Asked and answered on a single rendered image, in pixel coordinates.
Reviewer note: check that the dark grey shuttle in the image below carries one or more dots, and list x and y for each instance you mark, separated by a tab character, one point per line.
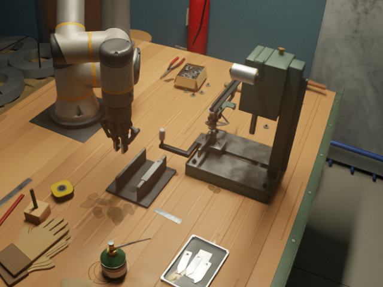
211	145

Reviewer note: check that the yellow press top knob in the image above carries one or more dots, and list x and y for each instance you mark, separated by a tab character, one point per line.
281	51

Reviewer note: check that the dark grey floor sheet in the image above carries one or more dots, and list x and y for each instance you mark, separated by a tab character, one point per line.
45	122

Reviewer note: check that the wooden block with dark pin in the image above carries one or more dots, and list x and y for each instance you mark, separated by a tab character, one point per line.
37	210

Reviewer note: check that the red pencil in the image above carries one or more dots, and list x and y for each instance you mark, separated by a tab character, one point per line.
12	209

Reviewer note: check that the grey metal tray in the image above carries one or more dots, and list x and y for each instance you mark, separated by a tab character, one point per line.
217	254

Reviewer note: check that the blue rail with hooks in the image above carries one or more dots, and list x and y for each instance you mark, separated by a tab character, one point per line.
356	151

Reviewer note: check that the green and grey rivet press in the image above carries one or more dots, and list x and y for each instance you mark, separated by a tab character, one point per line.
269	89

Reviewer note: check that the green feed tube latch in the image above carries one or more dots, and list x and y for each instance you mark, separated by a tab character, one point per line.
229	104

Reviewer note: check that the red gas cylinder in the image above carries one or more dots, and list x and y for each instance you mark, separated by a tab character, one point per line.
197	27

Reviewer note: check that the tan cloth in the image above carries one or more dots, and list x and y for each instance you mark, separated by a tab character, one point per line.
76	282

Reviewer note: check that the steel ruler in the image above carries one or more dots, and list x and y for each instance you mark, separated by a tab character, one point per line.
16	191

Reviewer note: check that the tan work glove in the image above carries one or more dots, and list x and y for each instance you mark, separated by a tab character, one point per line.
39	236
42	263

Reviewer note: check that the yellow tape measure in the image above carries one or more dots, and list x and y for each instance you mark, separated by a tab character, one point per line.
62	189

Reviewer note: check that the green oil can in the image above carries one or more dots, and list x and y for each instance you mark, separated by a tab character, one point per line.
113	263

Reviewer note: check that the cardboard box of rivets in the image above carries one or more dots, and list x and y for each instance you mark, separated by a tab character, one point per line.
191	76

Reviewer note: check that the dark rivet feed tube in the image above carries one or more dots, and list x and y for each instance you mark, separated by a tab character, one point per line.
223	97

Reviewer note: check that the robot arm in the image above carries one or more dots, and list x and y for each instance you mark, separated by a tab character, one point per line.
74	59

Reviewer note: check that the small shiny metal strip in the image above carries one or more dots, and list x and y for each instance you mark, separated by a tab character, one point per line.
168	216

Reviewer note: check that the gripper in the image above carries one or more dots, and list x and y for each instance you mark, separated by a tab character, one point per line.
117	107

